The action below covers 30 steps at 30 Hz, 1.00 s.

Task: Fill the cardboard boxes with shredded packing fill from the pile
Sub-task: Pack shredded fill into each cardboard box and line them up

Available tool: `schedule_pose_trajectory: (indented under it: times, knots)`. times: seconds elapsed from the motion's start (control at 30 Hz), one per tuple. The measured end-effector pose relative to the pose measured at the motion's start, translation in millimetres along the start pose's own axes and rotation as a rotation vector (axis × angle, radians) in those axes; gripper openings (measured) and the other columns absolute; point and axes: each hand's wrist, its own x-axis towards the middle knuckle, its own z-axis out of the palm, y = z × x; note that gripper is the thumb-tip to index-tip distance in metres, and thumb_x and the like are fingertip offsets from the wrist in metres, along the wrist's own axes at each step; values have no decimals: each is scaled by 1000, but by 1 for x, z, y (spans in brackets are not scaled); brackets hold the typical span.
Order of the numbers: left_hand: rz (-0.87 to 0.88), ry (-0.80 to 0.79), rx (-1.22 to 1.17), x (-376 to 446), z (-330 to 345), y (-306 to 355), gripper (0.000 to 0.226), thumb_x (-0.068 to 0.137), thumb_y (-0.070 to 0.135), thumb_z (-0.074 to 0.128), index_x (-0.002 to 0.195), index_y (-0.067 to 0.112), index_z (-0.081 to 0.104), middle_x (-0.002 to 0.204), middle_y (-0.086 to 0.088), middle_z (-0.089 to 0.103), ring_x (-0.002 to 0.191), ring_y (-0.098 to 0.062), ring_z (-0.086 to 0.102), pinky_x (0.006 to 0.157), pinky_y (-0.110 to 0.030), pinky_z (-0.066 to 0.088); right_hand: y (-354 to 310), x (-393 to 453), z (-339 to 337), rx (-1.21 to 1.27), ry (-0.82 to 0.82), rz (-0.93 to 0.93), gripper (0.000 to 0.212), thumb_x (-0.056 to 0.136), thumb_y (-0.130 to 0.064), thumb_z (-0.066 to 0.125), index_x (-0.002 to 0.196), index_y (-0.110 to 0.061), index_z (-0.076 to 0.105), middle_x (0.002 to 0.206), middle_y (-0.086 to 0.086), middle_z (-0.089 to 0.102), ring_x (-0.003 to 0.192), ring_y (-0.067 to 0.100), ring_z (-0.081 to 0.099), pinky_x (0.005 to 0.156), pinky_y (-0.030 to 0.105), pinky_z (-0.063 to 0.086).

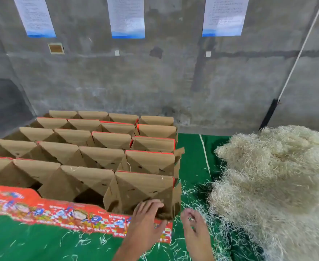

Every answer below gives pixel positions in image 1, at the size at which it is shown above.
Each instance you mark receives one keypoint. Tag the person's right hand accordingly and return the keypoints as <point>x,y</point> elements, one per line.
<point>197,236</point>

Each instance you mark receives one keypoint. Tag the person's left hand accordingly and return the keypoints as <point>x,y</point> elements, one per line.
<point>143,228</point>

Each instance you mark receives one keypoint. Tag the pile of shredded paper filler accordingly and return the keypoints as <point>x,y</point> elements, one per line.
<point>279,187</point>

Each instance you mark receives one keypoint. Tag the group of red fruit boxes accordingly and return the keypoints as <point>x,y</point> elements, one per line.
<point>67,155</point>

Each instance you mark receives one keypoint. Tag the white pole with black grip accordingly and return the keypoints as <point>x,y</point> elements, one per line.
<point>269,114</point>

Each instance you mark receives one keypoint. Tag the yellow framed wall plate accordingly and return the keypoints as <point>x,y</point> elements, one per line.
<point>56,49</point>

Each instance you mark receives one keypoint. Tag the white and blue wall poster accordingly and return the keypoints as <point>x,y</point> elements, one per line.
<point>225,16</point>
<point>34,16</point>
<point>126,16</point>

